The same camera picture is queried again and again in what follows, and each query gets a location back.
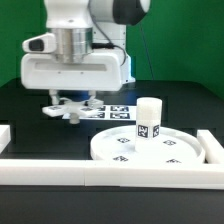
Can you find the white round table top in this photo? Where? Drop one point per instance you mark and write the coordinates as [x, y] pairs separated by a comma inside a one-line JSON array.
[[120, 144]]

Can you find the white cross-shaped table base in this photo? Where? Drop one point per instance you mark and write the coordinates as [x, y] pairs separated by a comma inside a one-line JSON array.
[[76, 110]]

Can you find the white U-shaped boundary frame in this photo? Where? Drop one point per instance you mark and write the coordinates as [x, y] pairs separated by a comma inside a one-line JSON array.
[[208, 175]]

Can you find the white marker sheet with tags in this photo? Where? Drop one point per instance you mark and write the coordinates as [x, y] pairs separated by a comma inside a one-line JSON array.
[[115, 112]]

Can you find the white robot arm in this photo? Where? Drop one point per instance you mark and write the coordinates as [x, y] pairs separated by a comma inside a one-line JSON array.
[[84, 47]]

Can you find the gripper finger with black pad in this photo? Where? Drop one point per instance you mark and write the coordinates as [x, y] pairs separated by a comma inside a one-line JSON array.
[[55, 98], [92, 98]]

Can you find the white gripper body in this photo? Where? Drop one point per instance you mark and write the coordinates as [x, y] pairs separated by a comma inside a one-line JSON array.
[[97, 71]]

